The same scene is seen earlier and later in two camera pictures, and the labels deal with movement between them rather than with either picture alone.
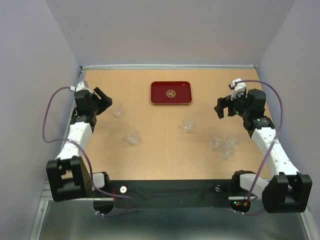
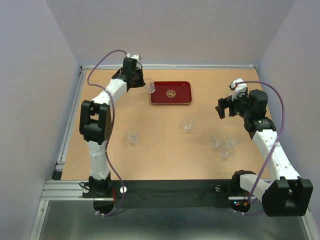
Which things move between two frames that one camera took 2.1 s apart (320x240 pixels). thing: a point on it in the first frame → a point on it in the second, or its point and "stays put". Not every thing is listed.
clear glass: x=188 y=122 stays put
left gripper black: x=105 y=101 → x=141 y=83
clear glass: x=117 y=109 → x=150 y=85
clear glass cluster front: x=227 y=153 stays put
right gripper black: x=226 y=100 stays put
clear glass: x=132 y=136 stays put
